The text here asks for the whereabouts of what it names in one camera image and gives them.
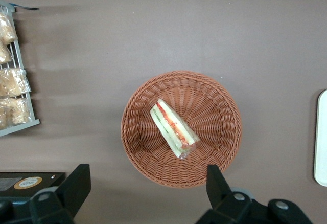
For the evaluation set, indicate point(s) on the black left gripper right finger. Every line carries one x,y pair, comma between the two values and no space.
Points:
217,188

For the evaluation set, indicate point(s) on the blue strip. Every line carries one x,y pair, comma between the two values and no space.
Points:
25,8

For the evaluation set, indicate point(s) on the brown round wicker basket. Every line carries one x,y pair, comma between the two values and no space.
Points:
212,121

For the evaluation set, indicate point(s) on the tray of packaged cookies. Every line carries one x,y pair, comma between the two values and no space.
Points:
23,126

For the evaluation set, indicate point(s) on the black appliance with yellow label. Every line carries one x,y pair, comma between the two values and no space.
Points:
48,183

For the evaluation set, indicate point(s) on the wrapped bread pack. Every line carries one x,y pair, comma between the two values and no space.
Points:
12,82
6,29
3,54
15,111

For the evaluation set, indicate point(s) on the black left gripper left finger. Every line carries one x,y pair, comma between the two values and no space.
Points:
76,185

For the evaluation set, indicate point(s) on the cream plastic tray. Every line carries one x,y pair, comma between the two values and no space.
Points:
322,137

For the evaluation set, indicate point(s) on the triangular sandwich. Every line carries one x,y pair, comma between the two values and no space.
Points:
173,126

